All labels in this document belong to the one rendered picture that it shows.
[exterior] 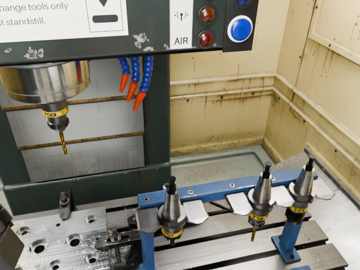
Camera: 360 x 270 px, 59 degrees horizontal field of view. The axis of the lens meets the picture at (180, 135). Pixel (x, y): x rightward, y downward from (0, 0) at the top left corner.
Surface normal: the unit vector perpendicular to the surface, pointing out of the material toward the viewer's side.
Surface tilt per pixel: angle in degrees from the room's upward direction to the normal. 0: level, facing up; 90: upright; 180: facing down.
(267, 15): 90
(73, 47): 90
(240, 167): 0
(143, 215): 0
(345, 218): 24
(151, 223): 0
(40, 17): 90
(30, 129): 90
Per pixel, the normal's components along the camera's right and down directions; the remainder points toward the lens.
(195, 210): 0.01, -0.83
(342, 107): -0.97, 0.11
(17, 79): -0.20, 0.55
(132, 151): 0.24, 0.54
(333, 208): -0.38, -0.70
